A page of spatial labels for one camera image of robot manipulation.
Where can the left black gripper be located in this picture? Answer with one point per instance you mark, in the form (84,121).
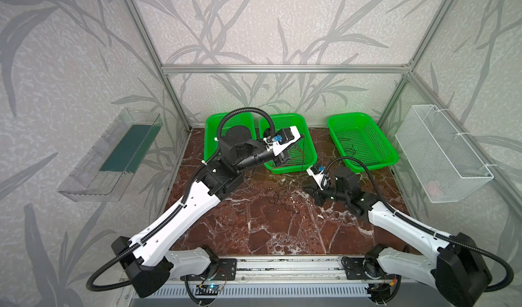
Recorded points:
(279,155)

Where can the right green plastic basket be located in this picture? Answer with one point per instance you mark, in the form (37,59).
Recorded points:
(358,136)

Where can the clear acrylic wall tray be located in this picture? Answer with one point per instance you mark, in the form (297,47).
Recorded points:
(108,168)

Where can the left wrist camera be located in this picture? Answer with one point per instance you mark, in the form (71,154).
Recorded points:
(283,139)

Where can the white wire mesh basket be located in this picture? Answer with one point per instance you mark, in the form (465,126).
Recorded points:
(444,162)

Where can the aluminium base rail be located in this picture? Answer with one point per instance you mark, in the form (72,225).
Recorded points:
(285,268)

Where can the green plastic basket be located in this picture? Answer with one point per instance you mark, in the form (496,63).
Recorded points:
(358,136)
(211,128)
(303,154)

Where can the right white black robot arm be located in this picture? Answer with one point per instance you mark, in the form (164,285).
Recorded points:
(452,264)

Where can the left green plastic basket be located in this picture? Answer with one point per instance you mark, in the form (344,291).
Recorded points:
(211,128)

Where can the middle green plastic basket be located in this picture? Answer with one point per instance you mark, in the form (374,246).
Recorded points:
(303,154)

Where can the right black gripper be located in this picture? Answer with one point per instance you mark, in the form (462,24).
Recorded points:
(317,193)

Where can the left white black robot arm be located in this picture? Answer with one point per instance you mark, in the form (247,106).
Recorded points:
(145,261)

